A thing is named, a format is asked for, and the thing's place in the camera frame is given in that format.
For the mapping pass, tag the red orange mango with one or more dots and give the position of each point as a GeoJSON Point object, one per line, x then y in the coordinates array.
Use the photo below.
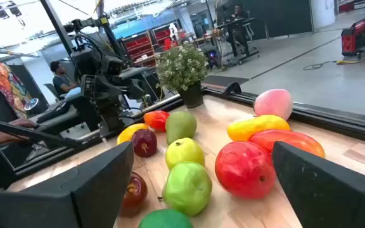
{"type": "Point", "coordinates": [156, 120]}
{"type": "Point", "coordinates": [290, 141]}

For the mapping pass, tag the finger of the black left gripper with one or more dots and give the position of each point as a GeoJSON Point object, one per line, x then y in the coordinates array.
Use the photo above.
{"type": "Point", "coordinates": [133, 73]}
{"type": "Point", "coordinates": [137, 89]}

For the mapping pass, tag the red bin shelf rack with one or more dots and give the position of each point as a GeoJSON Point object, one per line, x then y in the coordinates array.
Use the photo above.
{"type": "Point", "coordinates": [138, 47]}
{"type": "Point", "coordinates": [166, 35]}

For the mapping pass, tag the dark green lime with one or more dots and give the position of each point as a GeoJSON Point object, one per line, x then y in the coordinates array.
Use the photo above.
{"type": "Point", "coordinates": [165, 220]}

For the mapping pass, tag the seated person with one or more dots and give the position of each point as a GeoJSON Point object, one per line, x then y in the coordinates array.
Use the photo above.
{"type": "Point", "coordinates": [60, 79]}

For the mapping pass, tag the yellow orange mango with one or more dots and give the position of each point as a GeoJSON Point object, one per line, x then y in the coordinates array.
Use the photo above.
{"type": "Point", "coordinates": [127, 133]}
{"type": "Point", "coordinates": [255, 126]}

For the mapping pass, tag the large red apple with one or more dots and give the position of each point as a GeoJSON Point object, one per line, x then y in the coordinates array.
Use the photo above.
{"type": "Point", "coordinates": [244, 169]}

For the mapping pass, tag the black hazard striped floor mat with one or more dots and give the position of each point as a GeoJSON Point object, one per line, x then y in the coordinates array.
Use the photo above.
{"type": "Point", "coordinates": [225, 80]}

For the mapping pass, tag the person at standing desk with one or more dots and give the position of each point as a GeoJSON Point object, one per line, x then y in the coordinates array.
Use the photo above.
{"type": "Point", "coordinates": [238, 12]}

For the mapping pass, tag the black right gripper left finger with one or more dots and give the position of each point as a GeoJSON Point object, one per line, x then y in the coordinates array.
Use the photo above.
{"type": "Point", "coordinates": [59, 202]}

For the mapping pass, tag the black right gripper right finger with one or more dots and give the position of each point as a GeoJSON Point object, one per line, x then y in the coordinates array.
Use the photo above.
{"type": "Point", "coordinates": [334, 196]}

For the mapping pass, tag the person's hand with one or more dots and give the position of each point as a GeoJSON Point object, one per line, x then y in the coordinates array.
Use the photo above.
{"type": "Point", "coordinates": [22, 123]}

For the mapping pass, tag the red black tool cart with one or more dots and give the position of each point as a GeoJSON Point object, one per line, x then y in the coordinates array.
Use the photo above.
{"type": "Point", "coordinates": [356, 36]}

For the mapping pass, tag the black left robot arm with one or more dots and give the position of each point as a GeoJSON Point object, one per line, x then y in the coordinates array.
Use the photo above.
{"type": "Point", "coordinates": [85, 61]}

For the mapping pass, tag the dark maroon apple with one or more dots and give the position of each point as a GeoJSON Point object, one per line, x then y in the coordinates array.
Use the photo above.
{"type": "Point", "coordinates": [144, 143]}

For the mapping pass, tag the dark grey desk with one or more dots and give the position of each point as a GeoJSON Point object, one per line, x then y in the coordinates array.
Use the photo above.
{"type": "Point", "coordinates": [55, 119]}

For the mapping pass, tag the glossy dark red apple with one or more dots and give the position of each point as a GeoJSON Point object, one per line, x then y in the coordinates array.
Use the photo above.
{"type": "Point", "coordinates": [135, 193]}

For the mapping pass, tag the black aluminium table frame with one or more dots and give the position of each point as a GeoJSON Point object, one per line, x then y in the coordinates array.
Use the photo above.
{"type": "Point", "coordinates": [328, 122]}

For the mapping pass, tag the colourful display panel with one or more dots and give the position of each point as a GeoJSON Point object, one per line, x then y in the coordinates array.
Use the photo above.
{"type": "Point", "coordinates": [6, 85]}

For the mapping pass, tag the black standing desk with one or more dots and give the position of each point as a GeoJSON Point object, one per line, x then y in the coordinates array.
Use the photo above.
{"type": "Point", "coordinates": [238, 38]}

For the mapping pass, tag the round silver mirror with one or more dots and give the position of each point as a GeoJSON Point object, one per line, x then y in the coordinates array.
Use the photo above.
{"type": "Point", "coordinates": [31, 104]}

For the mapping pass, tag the potted green plant black pot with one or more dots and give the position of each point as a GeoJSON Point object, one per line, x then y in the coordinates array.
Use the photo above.
{"type": "Point", "coordinates": [182, 66]}

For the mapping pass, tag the yellow green apple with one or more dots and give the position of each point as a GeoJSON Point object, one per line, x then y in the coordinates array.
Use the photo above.
{"type": "Point", "coordinates": [184, 152]}

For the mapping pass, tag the pink peach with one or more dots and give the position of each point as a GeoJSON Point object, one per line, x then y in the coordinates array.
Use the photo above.
{"type": "Point", "coordinates": [272, 103]}

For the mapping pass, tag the bright green apple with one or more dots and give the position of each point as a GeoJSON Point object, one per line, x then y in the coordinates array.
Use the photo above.
{"type": "Point", "coordinates": [187, 188]}

